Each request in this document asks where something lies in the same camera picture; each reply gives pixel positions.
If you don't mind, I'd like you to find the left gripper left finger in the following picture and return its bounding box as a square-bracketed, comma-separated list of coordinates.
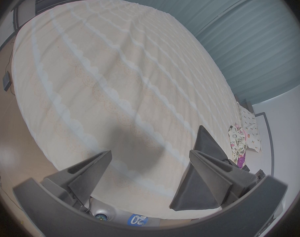
[41, 150, 112, 205]

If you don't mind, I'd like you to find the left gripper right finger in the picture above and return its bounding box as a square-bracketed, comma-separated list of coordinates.
[169, 150, 259, 210]

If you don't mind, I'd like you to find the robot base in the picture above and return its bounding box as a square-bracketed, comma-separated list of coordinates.
[87, 197, 163, 228]

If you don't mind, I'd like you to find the bed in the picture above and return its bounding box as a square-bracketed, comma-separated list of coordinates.
[10, 0, 274, 219]

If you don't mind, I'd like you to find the purple garment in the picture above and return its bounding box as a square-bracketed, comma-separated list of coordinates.
[235, 155, 247, 168]

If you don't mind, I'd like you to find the white printed garment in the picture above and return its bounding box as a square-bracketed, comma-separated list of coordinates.
[228, 124, 248, 158]

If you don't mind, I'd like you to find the pink garment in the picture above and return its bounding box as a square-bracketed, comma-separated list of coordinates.
[235, 123, 247, 139]

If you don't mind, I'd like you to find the white printed pillow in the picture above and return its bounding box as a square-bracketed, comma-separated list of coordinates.
[239, 105, 262, 153]

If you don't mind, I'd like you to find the grey bedside table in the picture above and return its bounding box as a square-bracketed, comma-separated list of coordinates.
[234, 94, 255, 113]

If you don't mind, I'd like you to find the small grey box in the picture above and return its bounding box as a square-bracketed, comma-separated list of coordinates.
[2, 71, 13, 92]

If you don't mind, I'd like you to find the blue-green curtain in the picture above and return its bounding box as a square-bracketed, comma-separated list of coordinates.
[122, 0, 300, 105]

